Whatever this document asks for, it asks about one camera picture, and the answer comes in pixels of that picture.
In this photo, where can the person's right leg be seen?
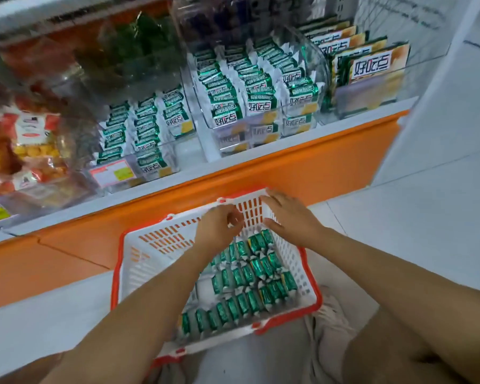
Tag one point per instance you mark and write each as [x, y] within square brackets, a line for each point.
[400, 351]

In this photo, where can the person's left forearm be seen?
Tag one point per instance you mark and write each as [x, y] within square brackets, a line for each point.
[144, 311]

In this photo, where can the layer of green snack packets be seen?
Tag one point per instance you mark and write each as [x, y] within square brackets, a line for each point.
[248, 275]

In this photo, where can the person's right hand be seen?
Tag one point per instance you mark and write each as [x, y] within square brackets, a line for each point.
[294, 221]

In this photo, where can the person's right thumb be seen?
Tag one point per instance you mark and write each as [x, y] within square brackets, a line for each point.
[273, 228]

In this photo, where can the white basket with red rim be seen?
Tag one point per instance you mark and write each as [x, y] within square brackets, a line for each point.
[160, 243]

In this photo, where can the person's left leg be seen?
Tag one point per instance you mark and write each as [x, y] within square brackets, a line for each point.
[28, 369]

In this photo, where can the orange and white shelf unit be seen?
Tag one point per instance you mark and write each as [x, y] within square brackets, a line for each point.
[264, 175]

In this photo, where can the pile of orange red bags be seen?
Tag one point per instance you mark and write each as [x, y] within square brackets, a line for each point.
[40, 63]

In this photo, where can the person's right forearm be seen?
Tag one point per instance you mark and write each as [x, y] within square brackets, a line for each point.
[404, 283]

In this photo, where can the row of yellow green boxes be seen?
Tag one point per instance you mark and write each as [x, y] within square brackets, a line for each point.
[364, 61]

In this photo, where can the person's left fingers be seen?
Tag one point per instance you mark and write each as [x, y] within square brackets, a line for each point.
[234, 221]

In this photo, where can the clear plastic shelf bin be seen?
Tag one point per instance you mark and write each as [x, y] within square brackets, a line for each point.
[368, 97]
[184, 155]
[260, 135]

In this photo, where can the person's leg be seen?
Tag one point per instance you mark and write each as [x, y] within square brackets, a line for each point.
[400, 351]
[28, 369]

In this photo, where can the row of dark blue packets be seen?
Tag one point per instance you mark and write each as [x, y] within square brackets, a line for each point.
[240, 13]

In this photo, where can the rows of green snack packets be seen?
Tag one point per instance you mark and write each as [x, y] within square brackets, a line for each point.
[256, 87]
[144, 127]

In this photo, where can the pile of dark green bags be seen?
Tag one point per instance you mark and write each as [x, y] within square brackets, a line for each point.
[140, 43]

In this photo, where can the pile of red yellow candy bags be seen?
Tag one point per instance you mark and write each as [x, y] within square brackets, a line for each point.
[28, 147]

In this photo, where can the person's left hand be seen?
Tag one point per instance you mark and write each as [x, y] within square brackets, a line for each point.
[216, 229]

